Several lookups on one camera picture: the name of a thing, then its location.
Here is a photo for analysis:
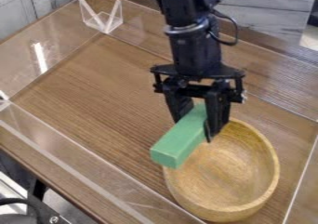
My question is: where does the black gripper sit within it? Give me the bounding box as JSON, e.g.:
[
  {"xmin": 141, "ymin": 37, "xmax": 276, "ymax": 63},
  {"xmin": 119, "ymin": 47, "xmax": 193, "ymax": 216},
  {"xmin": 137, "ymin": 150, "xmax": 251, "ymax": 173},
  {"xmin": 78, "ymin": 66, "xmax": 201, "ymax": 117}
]
[{"xmin": 150, "ymin": 64, "xmax": 245, "ymax": 142}]

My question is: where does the green rectangular block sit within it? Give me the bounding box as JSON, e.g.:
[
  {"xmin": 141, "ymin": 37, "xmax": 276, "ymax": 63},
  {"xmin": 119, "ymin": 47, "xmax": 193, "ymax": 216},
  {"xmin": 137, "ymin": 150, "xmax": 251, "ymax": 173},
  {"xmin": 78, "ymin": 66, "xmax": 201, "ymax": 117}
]
[{"xmin": 150, "ymin": 104, "xmax": 206, "ymax": 169}]

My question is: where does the brown wooden bowl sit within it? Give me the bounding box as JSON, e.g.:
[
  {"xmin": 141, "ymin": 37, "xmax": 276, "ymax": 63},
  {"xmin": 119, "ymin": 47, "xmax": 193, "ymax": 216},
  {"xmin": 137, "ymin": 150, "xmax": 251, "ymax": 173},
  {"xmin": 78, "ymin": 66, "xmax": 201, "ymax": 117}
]
[{"xmin": 165, "ymin": 119, "xmax": 281, "ymax": 223}]

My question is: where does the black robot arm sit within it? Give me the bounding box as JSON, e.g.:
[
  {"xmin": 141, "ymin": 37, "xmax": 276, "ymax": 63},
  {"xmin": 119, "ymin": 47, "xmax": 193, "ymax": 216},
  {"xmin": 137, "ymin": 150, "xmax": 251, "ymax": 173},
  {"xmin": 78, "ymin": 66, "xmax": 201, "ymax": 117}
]
[{"xmin": 150, "ymin": 0, "xmax": 245, "ymax": 138}]

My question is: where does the black metal table leg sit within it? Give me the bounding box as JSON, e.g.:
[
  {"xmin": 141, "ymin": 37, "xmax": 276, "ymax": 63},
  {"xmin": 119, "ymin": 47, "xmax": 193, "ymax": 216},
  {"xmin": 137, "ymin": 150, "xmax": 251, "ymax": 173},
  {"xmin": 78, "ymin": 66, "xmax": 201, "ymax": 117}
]
[{"xmin": 27, "ymin": 179, "xmax": 71, "ymax": 224}]

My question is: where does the clear acrylic corner bracket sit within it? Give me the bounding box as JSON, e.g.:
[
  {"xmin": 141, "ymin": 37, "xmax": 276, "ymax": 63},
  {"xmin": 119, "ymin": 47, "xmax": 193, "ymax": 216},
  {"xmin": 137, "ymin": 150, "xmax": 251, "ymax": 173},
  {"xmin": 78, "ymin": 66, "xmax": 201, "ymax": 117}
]
[{"xmin": 79, "ymin": 0, "xmax": 123, "ymax": 34}]

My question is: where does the clear acrylic front wall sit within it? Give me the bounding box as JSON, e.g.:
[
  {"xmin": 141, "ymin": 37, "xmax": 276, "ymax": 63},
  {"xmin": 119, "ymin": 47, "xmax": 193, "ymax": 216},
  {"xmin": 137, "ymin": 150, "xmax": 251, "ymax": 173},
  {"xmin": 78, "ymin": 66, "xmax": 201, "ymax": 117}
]
[{"xmin": 0, "ymin": 98, "xmax": 205, "ymax": 224}]

